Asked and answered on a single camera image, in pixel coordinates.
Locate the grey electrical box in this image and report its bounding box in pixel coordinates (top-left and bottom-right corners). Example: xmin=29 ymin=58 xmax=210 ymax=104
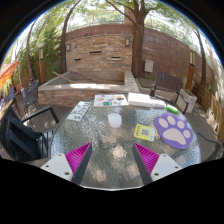
xmin=144 ymin=59 xmax=155 ymax=73

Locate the black metal armchair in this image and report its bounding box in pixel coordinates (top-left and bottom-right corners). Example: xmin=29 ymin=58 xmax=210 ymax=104
xmin=0 ymin=105 xmax=60 ymax=163
xmin=195 ymin=131 xmax=224 ymax=158

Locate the orange parasol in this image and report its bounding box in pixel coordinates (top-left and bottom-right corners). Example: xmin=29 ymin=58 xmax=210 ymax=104
xmin=0 ymin=60 xmax=20 ymax=88

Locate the dark wooden slatted chair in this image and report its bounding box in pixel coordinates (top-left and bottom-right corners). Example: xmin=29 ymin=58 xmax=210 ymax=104
xmin=149 ymin=70 xmax=190 ymax=114

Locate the slim tree trunk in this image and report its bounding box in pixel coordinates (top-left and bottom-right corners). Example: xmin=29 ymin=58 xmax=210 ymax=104
xmin=194 ymin=28 xmax=208 ymax=86
xmin=59 ymin=0 xmax=83 ymax=75

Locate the purple paw-shaped mouse pad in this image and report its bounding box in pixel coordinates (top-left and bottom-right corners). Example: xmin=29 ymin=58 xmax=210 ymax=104
xmin=153 ymin=112 xmax=195 ymax=150

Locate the stone water basin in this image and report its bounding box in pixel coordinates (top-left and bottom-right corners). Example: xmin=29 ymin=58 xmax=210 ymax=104
xmin=37 ymin=70 xmax=141 ymax=108

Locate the white number sign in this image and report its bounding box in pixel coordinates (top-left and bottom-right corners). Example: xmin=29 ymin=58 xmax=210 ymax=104
xmin=66 ymin=101 xmax=92 ymax=122

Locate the white planter box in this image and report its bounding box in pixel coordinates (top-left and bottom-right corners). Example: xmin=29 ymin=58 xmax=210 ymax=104
xmin=179 ymin=88 xmax=198 ymax=114

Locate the white computer mouse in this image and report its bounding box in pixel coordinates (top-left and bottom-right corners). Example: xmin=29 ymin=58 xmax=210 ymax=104
xmin=107 ymin=112 xmax=123 ymax=129

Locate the large tree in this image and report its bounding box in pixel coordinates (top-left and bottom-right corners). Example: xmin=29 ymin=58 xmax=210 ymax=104
xmin=99 ymin=0 xmax=158 ymax=78

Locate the small green object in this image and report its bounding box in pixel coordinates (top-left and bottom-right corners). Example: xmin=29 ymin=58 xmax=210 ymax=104
xmin=165 ymin=104 xmax=180 ymax=115

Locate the yellow card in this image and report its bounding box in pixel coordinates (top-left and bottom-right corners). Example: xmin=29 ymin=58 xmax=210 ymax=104
xmin=133 ymin=123 xmax=156 ymax=142

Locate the black mesh chair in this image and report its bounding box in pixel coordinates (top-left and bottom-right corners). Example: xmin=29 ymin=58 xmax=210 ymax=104
xmin=20 ymin=79 xmax=43 ymax=116

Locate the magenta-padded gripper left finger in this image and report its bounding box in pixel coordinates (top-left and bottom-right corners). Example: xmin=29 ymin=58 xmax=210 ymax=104
xmin=40 ymin=142 xmax=93 ymax=185

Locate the white flat booklet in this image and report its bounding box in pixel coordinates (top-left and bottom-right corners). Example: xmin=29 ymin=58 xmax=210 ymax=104
xmin=127 ymin=92 xmax=154 ymax=108

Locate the wooden lamp post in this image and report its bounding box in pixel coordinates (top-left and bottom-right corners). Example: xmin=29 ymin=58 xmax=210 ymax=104
xmin=185 ymin=44 xmax=197 ymax=91
xmin=37 ymin=42 xmax=47 ymax=84

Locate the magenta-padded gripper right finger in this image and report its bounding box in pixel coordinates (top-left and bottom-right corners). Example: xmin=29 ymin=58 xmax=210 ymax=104
xmin=132 ymin=142 xmax=184 ymax=186

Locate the colourful printed leaflet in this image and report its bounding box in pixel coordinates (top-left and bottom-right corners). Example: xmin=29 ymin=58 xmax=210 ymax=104
xmin=93 ymin=93 xmax=129 ymax=108

